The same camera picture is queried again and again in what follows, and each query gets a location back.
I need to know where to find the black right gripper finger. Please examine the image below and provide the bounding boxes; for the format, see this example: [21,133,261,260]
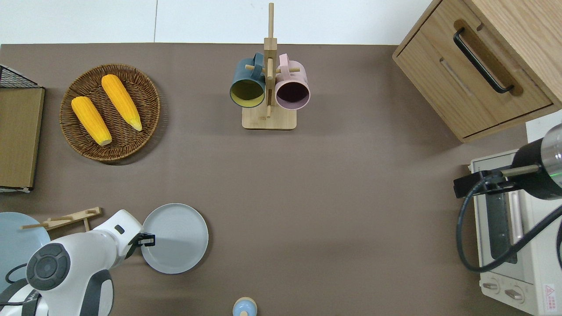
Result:
[453,172,484,199]

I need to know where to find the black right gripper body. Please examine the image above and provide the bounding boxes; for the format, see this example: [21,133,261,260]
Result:
[480,137,562,201]

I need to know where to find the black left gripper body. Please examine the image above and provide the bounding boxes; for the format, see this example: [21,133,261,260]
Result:
[125,234,142,260]

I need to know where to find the gray round plate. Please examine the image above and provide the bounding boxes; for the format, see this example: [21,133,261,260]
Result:
[141,203,209,274]

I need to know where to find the light blue plate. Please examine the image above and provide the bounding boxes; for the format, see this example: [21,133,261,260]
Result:
[0,212,51,292]

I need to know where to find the wooden dish rack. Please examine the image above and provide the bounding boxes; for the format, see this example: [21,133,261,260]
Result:
[21,207,102,232]

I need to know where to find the white toaster oven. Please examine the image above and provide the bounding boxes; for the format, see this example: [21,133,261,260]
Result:
[469,149,562,316]

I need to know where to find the brown wicker basket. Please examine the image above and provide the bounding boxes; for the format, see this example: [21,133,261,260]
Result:
[59,64,161,162]

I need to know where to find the wooden cabinet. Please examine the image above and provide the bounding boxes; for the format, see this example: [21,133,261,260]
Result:
[392,0,562,144]

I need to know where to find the small blue bell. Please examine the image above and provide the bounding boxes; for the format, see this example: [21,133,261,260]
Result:
[233,297,257,316]

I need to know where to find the yellow corn cob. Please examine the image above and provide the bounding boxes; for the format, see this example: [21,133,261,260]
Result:
[101,74,143,132]
[71,96,112,146]

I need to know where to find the wooden mug tree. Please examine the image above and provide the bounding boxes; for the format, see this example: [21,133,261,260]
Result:
[242,3,301,130]

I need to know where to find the dark blue mug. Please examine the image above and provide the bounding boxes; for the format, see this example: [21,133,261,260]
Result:
[230,53,267,109]

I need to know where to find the pink mug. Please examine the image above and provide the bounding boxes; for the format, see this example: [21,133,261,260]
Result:
[275,54,311,111]

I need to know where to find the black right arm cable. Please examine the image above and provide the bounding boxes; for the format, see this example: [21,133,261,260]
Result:
[456,175,562,273]

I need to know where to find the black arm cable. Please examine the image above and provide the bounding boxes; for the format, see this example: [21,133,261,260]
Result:
[0,262,42,308]
[456,175,562,273]

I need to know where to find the black cabinet handle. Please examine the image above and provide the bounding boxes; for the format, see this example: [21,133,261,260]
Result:
[454,28,514,94]

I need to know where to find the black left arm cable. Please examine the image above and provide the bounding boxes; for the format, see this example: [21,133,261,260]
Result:
[0,262,42,308]

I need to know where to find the black wire wooden shelf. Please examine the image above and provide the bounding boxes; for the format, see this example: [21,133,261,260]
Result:
[0,65,45,193]

